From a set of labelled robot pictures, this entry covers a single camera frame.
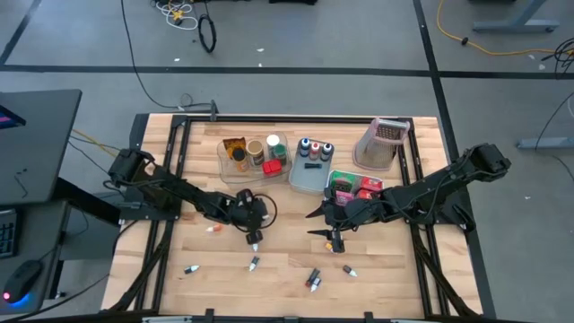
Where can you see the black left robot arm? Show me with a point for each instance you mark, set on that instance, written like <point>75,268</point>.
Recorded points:
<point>179,188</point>

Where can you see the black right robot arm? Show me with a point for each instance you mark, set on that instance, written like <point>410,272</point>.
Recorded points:
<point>439,184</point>

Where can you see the red lid paprika tin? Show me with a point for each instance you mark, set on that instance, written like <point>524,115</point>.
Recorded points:
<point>272,167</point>

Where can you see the grey side table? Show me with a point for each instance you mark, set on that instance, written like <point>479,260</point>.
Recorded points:
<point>31,242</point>

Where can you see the green lid spice jar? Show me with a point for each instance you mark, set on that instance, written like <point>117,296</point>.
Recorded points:
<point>280,151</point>

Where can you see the small dark blue bottle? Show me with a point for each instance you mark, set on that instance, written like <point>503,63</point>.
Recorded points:
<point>312,166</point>

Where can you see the grey desk leg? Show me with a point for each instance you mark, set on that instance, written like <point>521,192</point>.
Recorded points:
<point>515,26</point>

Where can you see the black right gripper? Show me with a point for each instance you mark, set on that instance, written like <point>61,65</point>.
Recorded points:
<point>350,214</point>

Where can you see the computer screen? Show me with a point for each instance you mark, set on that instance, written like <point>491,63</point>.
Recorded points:
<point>9,119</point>

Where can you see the black keyboard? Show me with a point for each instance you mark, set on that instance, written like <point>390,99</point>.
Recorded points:
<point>6,233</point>

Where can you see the grey plastic bin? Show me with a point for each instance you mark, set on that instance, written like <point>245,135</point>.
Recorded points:
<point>309,181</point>

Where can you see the clear plastic bin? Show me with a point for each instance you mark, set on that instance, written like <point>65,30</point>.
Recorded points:
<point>251,176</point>

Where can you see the black food colouring bottle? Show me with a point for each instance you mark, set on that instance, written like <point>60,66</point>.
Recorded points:
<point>326,149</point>

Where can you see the amber spice packet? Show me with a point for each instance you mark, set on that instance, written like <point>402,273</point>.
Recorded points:
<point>233,144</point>

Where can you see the white lid spice jar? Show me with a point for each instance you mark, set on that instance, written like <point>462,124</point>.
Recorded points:
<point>272,140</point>

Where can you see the black hex key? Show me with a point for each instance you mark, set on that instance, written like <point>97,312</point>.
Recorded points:
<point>21,186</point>

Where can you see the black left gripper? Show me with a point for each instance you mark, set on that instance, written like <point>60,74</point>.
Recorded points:
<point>251,213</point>

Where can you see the black aluminium table frame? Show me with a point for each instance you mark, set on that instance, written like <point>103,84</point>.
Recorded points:
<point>314,119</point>

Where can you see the pink cereal box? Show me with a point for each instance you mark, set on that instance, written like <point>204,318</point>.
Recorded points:
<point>344,198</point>

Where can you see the red food colouring bottle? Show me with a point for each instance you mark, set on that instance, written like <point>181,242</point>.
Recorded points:
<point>315,148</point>

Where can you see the black desk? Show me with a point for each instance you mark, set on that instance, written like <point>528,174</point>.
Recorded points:
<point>40,143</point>

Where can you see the tan lid spice jar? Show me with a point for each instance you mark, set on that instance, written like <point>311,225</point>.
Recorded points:
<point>255,150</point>

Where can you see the small dark colouring bottle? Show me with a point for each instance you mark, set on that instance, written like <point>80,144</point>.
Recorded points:
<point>350,271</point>

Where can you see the white perforated basket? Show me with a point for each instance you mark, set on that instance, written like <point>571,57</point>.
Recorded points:
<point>327,181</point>

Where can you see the grey table foot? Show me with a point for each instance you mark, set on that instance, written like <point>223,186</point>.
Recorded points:
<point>547,143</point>

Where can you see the blue food colouring bottle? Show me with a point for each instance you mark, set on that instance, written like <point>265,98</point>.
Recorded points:
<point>305,144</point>

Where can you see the black computer mouse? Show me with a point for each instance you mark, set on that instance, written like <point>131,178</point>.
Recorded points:
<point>22,280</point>

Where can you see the green cereal box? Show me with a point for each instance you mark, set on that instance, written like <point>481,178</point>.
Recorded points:
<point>343,181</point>

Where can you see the small white colouring bottle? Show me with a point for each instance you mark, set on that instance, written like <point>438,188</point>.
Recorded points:
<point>315,284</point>

